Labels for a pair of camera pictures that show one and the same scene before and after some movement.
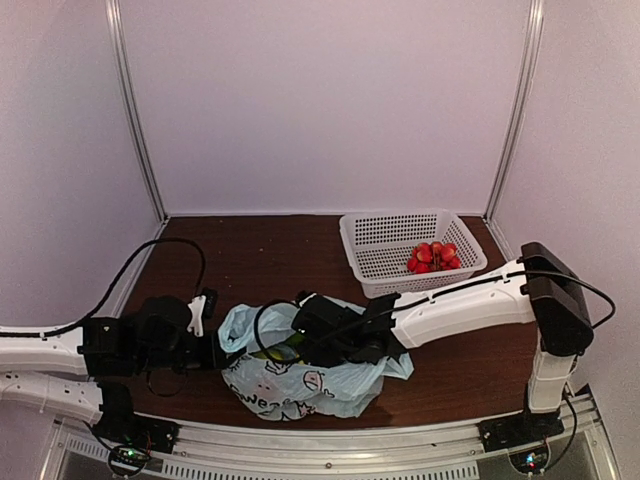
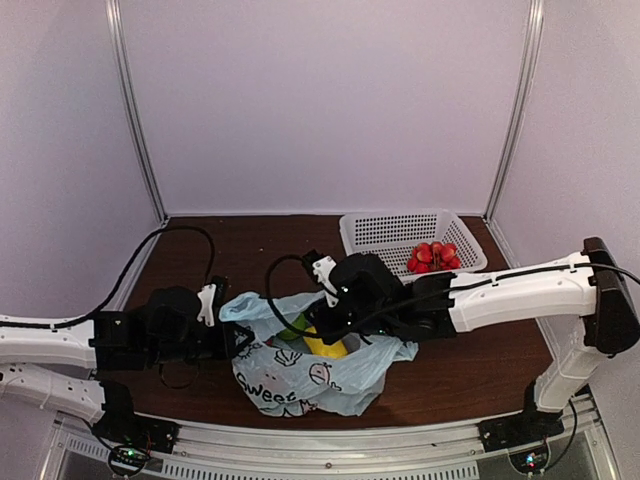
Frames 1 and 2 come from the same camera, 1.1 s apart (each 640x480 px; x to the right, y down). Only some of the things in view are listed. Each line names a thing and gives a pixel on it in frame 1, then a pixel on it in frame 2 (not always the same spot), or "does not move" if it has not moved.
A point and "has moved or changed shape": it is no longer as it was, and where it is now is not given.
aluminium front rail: x=377 y=448 does not move
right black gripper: x=315 y=356 to x=331 y=335
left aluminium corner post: x=129 y=111 does not move
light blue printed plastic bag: x=271 y=373 has moved or changed shape
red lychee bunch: x=433 y=256 does not move
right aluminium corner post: x=520 y=103 does not move
